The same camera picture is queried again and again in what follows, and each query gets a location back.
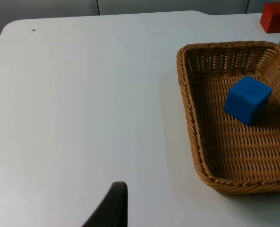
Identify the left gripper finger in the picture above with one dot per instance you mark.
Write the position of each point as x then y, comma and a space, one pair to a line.
111, 208

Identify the pale brown wicker basket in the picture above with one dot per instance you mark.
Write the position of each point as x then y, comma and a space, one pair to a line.
236, 146

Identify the blue cube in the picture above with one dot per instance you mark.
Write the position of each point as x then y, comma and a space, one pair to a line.
247, 99

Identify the red cube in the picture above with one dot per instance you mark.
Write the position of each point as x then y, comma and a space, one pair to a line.
275, 16

